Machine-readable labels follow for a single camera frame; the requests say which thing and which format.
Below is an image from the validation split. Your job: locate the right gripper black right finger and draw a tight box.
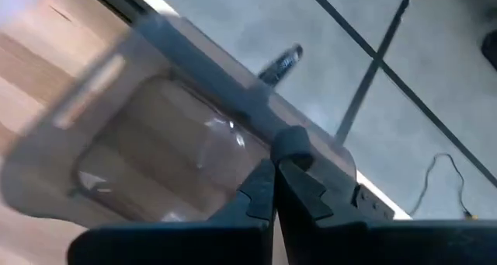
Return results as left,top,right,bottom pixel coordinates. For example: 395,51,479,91
275,159,497,265

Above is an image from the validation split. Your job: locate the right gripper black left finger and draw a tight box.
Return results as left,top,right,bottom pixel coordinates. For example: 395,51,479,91
66,159,276,265

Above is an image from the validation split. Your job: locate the wide black rubber band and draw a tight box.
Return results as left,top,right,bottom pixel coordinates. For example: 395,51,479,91
270,124,316,172

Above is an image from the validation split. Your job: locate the grey plastic basket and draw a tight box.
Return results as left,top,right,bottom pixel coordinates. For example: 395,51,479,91
0,14,358,229

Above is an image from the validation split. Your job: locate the black floor cable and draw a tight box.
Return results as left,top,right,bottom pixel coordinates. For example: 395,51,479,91
407,152,473,219

